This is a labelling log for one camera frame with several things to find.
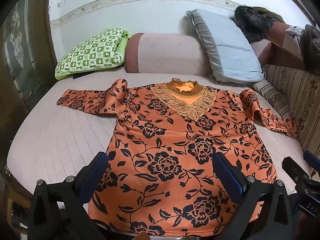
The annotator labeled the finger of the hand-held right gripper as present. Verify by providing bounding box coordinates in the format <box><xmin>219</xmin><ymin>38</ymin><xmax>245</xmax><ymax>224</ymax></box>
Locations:
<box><xmin>303</xmin><ymin>151</ymin><xmax>320</xmax><ymax>173</ymax></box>
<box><xmin>282</xmin><ymin>156</ymin><xmax>313</xmax><ymax>188</ymax></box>

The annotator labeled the grey pillow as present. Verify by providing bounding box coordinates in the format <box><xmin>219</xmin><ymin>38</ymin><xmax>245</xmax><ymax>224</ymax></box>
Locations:
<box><xmin>185</xmin><ymin>9</ymin><xmax>266</xmax><ymax>84</ymax></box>

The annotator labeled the pink brown bolster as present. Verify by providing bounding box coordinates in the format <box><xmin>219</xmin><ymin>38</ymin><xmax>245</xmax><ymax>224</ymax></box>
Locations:
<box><xmin>124</xmin><ymin>32</ymin><xmax>213</xmax><ymax>77</ymax></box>

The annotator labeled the white grey patterned cloth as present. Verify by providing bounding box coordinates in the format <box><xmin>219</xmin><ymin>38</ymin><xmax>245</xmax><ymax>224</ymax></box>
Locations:
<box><xmin>285</xmin><ymin>26</ymin><xmax>304</xmax><ymax>37</ymax></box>

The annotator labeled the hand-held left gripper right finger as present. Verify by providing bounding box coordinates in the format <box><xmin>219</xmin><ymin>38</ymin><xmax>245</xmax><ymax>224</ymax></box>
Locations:
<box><xmin>212</xmin><ymin>152</ymin><xmax>294</xmax><ymax>240</ymax></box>

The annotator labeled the dark furry garment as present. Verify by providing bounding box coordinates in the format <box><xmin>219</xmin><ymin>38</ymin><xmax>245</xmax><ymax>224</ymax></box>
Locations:
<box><xmin>234</xmin><ymin>5</ymin><xmax>275</xmax><ymax>43</ymax></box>

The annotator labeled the wooden glass door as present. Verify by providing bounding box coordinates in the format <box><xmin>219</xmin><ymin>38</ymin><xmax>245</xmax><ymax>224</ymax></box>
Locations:
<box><xmin>0</xmin><ymin>0</ymin><xmax>58</xmax><ymax>183</ymax></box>

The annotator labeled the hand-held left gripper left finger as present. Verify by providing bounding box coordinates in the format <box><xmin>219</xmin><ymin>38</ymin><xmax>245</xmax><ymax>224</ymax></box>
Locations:
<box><xmin>26</xmin><ymin>152</ymin><xmax>109</xmax><ymax>240</ymax></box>

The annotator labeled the dark grey cloth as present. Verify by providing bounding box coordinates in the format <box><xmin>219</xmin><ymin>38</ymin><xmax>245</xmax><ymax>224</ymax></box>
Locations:
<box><xmin>299</xmin><ymin>24</ymin><xmax>320</xmax><ymax>62</ymax></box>

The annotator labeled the orange black floral shirt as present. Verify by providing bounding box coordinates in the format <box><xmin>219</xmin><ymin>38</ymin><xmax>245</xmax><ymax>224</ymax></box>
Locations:
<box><xmin>56</xmin><ymin>78</ymin><xmax>299</xmax><ymax>238</ymax></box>

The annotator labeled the green checkered pillow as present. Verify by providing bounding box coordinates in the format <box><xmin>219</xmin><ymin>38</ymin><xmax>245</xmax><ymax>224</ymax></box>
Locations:
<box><xmin>54</xmin><ymin>27</ymin><xmax>132</xmax><ymax>81</ymax></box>

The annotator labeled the olive green garment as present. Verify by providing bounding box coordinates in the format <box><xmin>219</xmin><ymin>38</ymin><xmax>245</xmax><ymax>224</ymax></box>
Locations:
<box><xmin>251</xmin><ymin>6</ymin><xmax>285</xmax><ymax>23</ymax></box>

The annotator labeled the pink brown cushion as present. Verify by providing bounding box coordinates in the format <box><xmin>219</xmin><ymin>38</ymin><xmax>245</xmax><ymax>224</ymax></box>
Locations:
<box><xmin>250</xmin><ymin>21</ymin><xmax>310</xmax><ymax>71</ymax></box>

